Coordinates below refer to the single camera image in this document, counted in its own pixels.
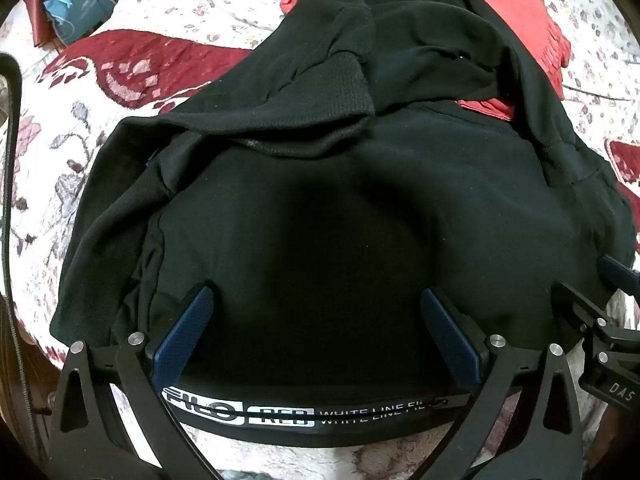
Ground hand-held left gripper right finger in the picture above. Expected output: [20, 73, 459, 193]
[420, 287, 586, 480]

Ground red cloth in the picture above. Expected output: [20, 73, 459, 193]
[280, 0, 573, 121]

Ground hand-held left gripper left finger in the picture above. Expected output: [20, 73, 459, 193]
[50, 285, 221, 480]

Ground floral bedspread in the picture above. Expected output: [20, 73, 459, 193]
[0, 0, 640, 480]

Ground black pants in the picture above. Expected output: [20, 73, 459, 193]
[50, 0, 638, 448]

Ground black cable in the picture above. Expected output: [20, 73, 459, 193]
[0, 57, 31, 411]

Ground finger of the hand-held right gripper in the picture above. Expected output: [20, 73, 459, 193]
[597, 254, 640, 293]
[550, 282, 611, 346]

